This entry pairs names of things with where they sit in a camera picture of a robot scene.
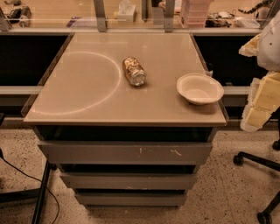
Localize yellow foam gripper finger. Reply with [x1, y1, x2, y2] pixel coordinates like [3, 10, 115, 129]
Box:
[240, 71, 280, 132]
[239, 34, 261, 57]

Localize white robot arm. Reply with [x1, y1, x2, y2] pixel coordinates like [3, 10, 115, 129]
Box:
[239, 12, 280, 132]

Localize grey drawer cabinet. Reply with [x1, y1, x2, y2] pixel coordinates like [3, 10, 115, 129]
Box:
[23, 33, 228, 196]

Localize metal post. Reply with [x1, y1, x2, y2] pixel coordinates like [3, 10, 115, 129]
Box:
[93, 0, 107, 32]
[164, 0, 175, 32]

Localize black office chair base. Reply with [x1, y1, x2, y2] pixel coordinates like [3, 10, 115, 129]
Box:
[233, 139, 280, 224]

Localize black floor cable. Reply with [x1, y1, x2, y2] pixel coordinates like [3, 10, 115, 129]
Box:
[0, 156, 61, 224]

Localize right metal post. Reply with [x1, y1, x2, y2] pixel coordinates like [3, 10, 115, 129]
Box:
[164, 0, 175, 32]

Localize grey bottom drawer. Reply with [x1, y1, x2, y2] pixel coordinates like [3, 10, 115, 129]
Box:
[75, 193, 186, 207]

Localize pink stacked containers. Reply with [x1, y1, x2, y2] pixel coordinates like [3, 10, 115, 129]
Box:
[179, 0, 213, 29]

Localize white paper bowl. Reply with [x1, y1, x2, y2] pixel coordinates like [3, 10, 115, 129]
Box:
[177, 73, 224, 105]

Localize left metal post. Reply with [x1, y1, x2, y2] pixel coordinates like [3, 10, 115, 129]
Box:
[93, 0, 107, 32]

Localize grey drawer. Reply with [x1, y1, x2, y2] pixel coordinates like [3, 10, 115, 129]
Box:
[60, 172, 196, 190]
[75, 193, 186, 207]
[38, 141, 213, 165]

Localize black metal stand leg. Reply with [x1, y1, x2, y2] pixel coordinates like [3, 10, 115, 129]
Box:
[0, 161, 51, 224]

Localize crushed gold soda can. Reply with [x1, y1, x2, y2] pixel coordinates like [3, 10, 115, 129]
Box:
[122, 57, 147, 87]

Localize white tissue box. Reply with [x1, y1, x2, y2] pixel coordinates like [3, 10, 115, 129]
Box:
[117, 0, 137, 22]

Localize grey top drawer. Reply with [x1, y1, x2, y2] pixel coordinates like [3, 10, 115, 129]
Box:
[38, 141, 213, 165]

